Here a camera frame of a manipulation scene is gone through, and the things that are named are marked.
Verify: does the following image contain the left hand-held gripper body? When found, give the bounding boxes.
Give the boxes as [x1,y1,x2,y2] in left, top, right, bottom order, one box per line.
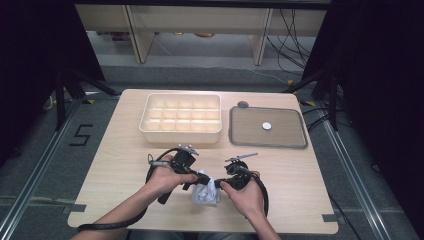
[157,143,201,205]

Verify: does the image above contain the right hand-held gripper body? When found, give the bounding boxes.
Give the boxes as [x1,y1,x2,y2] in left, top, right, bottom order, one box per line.
[224,152,259,191]

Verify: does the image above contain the clear plastic bag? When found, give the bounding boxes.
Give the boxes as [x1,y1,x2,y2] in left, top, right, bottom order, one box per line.
[191,169,222,205]

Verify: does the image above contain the cream divided storage box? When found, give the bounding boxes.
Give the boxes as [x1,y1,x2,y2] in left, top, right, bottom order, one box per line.
[138,93,223,145]

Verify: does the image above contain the person's left hand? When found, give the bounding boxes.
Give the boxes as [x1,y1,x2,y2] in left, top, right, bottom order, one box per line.
[145,154,198,201]

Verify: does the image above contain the person's right hand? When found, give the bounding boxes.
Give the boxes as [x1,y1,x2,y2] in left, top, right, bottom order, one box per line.
[219,170,264,219]

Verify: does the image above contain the black tripod stand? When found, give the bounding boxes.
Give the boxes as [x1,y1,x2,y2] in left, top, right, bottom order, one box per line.
[283,68,339,132]
[54,68,121,131]

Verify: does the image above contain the light wooden desk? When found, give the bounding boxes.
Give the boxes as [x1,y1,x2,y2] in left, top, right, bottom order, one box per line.
[74,3,328,66]

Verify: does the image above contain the dark curtain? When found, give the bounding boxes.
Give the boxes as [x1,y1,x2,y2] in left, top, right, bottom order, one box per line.
[301,0,424,231]
[0,0,106,168]

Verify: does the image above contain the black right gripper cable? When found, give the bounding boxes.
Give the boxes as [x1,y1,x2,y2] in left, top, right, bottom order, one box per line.
[233,164,270,218]

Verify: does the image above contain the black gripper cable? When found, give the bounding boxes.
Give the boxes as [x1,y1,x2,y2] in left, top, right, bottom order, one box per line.
[77,148,181,233]
[233,164,270,218]

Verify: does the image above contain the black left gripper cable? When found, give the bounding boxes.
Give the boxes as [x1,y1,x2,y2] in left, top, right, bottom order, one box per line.
[77,148,181,233]

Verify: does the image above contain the black floor cables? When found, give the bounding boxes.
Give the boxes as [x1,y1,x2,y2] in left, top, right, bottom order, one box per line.
[301,106,351,132]

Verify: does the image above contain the white floor cable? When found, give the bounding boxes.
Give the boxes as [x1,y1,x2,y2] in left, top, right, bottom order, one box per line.
[248,67,290,85]

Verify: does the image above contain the aluminium floor rail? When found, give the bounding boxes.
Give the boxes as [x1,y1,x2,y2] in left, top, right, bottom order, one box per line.
[321,116,414,240]
[0,99,83,239]

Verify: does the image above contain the bundle of black hanging cables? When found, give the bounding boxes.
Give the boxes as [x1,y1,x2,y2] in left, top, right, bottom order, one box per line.
[266,8,318,76]

